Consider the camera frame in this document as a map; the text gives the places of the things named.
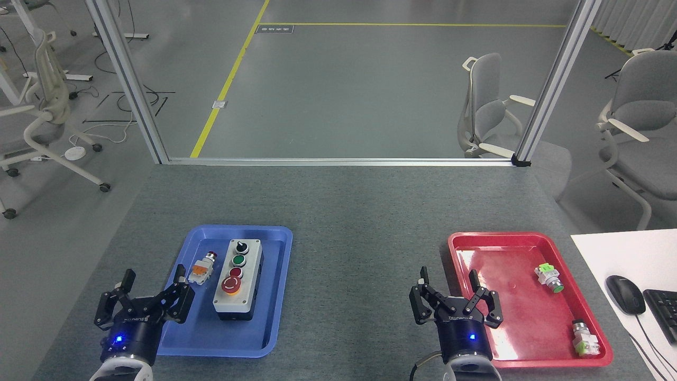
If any white floor cable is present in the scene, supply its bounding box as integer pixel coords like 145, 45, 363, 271
69, 108, 138, 150

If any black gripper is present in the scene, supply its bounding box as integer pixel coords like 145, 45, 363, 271
409, 266, 504, 366
94, 264, 195, 367

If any white desk foot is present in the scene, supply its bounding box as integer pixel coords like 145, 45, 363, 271
24, 71, 94, 83

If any white mesh office chair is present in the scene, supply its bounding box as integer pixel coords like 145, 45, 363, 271
0, 29, 112, 220

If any white curtain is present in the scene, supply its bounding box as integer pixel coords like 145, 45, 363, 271
590, 0, 677, 53

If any black mouse cable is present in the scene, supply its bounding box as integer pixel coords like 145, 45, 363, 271
631, 312, 677, 381

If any green push button switch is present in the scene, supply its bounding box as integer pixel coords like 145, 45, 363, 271
534, 263, 565, 294

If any grey office chair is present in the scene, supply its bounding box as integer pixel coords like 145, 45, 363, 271
458, 52, 573, 202
595, 49, 677, 231

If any silver aluminium post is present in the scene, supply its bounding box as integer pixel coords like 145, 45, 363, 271
512, 0, 603, 167
85, 0, 170, 165

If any blue plastic tray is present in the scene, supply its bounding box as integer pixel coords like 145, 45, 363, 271
157, 225, 294, 358

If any silver aluminium rail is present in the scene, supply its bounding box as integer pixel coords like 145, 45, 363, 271
167, 157, 516, 167

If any black computer mouse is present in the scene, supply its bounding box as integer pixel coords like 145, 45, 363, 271
606, 275, 647, 316

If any grey push-button control box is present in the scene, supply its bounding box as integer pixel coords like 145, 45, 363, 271
213, 239, 264, 321

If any black keyboard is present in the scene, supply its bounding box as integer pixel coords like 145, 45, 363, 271
643, 289, 677, 344

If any white desk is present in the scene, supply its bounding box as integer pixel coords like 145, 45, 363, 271
570, 229, 677, 381

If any silver push button green block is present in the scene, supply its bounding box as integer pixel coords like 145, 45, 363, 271
571, 319, 602, 358

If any red plastic tray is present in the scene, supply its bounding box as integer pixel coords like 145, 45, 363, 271
447, 231, 614, 368

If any red push button orange block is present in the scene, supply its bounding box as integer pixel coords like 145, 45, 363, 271
188, 251, 220, 286

